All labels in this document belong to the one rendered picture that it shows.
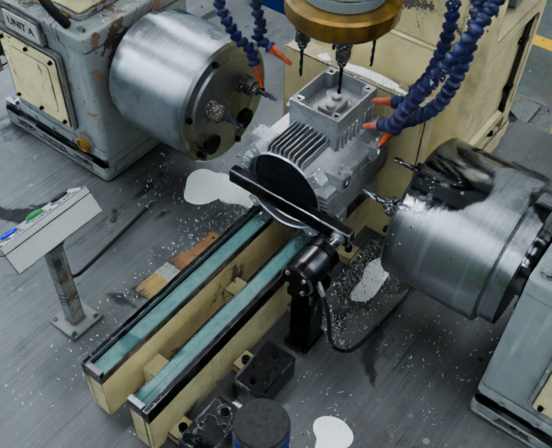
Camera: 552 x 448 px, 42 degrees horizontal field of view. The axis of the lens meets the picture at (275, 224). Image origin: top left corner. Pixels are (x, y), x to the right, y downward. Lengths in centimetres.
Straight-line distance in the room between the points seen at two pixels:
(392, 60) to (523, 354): 59
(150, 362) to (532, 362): 61
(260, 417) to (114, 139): 90
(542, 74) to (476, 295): 245
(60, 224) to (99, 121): 38
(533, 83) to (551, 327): 242
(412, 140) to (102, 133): 63
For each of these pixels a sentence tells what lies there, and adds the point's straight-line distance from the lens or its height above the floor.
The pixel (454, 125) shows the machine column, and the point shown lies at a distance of 138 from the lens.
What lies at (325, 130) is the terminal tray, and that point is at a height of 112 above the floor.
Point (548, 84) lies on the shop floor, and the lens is 341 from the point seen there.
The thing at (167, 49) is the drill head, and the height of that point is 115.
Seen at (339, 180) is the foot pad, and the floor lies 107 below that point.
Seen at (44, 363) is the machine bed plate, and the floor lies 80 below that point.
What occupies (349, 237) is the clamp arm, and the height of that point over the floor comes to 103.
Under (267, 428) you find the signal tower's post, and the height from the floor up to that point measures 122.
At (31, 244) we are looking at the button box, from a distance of 114.
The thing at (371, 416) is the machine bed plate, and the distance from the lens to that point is 124.
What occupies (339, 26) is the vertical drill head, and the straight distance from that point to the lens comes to 106.
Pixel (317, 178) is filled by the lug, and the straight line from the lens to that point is 116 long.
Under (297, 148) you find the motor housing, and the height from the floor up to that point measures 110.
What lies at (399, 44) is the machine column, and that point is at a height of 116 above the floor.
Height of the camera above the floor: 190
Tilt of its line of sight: 48 degrees down
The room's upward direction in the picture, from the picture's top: 2 degrees clockwise
